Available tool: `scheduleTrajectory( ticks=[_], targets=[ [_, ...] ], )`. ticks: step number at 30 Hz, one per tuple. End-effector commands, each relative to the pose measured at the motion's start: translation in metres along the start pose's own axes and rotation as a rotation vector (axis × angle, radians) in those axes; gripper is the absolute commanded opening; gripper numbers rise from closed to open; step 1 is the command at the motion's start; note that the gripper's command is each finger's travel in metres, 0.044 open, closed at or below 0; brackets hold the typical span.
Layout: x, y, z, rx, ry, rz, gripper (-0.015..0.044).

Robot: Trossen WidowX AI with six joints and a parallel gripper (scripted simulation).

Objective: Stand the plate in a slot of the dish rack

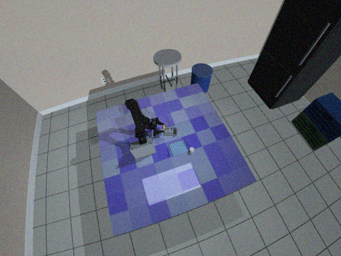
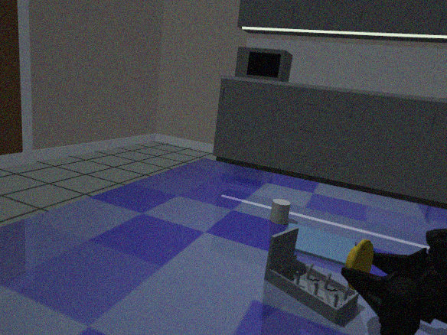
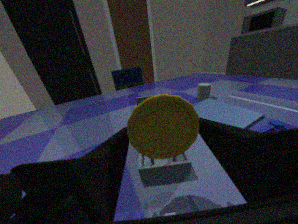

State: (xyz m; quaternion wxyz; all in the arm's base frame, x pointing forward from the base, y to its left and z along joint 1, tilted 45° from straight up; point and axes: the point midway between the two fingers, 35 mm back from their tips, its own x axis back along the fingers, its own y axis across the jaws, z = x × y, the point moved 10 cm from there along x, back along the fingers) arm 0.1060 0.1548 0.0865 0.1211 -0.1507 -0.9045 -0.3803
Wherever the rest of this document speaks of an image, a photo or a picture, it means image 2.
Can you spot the grey cylinder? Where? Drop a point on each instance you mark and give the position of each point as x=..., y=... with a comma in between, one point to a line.
x=279, y=211

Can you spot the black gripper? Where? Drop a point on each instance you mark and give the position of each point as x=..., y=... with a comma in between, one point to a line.
x=401, y=297

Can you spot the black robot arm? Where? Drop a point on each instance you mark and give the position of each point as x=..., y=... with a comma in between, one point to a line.
x=437, y=241

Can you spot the yellow round plate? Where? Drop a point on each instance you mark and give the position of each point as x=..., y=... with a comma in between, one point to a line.
x=361, y=256

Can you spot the grey dish rack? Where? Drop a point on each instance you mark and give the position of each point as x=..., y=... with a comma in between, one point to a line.
x=323, y=294

